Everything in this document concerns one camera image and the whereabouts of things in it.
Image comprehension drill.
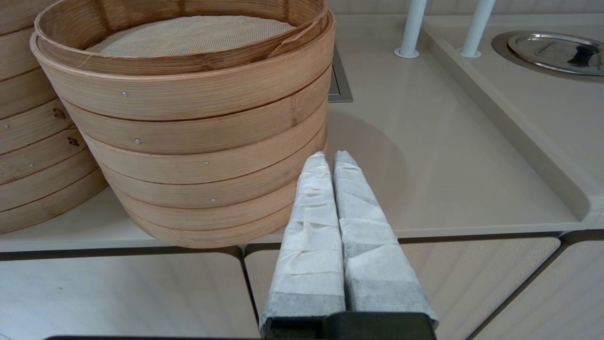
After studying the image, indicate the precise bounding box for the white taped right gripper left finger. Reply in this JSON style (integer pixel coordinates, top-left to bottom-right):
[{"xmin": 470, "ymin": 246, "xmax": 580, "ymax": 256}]
[{"xmin": 260, "ymin": 152, "xmax": 346, "ymax": 331}]

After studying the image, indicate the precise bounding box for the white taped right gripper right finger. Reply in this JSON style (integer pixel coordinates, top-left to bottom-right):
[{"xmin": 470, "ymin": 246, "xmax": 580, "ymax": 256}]
[{"xmin": 333, "ymin": 150, "xmax": 439, "ymax": 326}]

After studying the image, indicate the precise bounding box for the large bamboo steamer stack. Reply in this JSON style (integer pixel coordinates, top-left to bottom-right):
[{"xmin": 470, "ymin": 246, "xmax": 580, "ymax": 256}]
[{"xmin": 30, "ymin": 0, "xmax": 336, "ymax": 249}]

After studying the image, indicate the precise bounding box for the beige steamer liner cloth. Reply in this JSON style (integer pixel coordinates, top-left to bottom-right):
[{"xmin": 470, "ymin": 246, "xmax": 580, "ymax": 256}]
[{"xmin": 86, "ymin": 16, "xmax": 297, "ymax": 57}]

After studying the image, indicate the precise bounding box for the round steel lid black knob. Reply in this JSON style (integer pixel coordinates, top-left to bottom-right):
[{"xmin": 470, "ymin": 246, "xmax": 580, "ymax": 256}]
[{"xmin": 507, "ymin": 31, "xmax": 604, "ymax": 77}]

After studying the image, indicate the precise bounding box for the small bamboo steamer stack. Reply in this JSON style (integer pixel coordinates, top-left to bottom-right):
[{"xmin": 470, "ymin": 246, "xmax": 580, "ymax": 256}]
[{"xmin": 0, "ymin": 28, "xmax": 109, "ymax": 235}]

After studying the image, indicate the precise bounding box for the beige cabinet front panel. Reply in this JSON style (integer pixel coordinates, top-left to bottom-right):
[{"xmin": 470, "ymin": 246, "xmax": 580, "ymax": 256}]
[
  {"xmin": 472, "ymin": 230, "xmax": 604, "ymax": 340},
  {"xmin": 0, "ymin": 252, "xmax": 261, "ymax": 340}
]

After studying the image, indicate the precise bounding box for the thin white pole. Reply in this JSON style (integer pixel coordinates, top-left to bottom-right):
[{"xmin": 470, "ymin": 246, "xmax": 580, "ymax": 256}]
[
  {"xmin": 394, "ymin": 0, "xmax": 428, "ymax": 59},
  {"xmin": 460, "ymin": 0, "xmax": 497, "ymax": 59}
]

